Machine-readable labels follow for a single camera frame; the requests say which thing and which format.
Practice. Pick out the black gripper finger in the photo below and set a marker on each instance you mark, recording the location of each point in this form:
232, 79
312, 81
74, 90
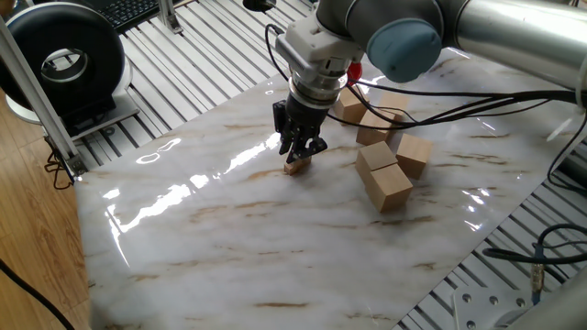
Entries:
309, 146
286, 137

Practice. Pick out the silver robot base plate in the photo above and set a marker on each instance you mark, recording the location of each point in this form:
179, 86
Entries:
481, 311

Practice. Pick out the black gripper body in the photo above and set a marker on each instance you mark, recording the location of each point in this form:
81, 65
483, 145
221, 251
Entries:
302, 117

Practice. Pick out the aluminium frame post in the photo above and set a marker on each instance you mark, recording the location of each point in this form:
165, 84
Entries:
41, 105

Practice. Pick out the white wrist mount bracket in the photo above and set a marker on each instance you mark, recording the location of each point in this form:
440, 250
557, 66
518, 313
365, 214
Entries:
312, 41

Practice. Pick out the grey device base plate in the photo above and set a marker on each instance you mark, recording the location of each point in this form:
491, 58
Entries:
121, 114

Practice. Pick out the short aluminium post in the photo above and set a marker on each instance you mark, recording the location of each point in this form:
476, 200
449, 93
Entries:
169, 16

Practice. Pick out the black computer keyboard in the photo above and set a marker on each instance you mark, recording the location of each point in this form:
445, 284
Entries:
133, 11

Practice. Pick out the red glossy bowl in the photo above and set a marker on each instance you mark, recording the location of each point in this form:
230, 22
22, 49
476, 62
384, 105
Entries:
354, 72

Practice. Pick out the large wooden cube block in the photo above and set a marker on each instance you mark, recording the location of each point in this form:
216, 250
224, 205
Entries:
395, 104
372, 129
413, 156
351, 107
373, 156
389, 190

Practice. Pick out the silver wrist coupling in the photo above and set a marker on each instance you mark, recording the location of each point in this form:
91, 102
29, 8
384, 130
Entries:
318, 87

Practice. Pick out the glossy marble pattern mat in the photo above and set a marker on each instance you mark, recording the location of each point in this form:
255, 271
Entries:
183, 229

